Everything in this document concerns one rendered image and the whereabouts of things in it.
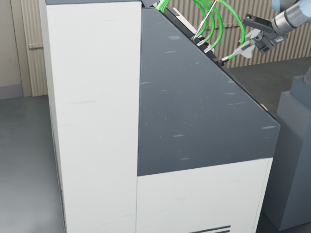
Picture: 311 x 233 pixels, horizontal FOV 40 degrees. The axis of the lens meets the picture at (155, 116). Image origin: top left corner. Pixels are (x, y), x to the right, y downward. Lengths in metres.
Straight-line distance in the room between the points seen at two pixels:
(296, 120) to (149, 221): 0.94
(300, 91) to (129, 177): 1.05
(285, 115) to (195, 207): 0.79
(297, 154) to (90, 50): 1.36
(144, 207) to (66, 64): 0.71
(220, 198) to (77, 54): 0.90
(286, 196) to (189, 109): 1.13
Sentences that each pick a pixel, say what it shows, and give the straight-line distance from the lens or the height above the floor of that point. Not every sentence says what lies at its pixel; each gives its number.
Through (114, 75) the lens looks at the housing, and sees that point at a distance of 1.40.
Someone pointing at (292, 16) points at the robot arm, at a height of 1.38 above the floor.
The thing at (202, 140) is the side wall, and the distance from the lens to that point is 1.65.
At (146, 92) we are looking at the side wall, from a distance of 1.46.
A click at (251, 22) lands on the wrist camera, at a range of 1.66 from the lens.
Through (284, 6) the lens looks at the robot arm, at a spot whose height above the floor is 1.37.
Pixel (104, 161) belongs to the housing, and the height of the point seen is 0.89.
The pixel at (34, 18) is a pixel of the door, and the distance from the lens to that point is 3.59.
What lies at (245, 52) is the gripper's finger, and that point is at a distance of 1.72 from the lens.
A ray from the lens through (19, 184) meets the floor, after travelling 2.92.
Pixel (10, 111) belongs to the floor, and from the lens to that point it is 3.69.
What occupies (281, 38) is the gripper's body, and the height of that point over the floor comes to 1.29.
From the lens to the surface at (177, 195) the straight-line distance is 1.79.
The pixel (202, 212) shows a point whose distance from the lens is 1.91.
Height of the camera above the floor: 1.86
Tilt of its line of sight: 32 degrees down
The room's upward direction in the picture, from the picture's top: 3 degrees clockwise
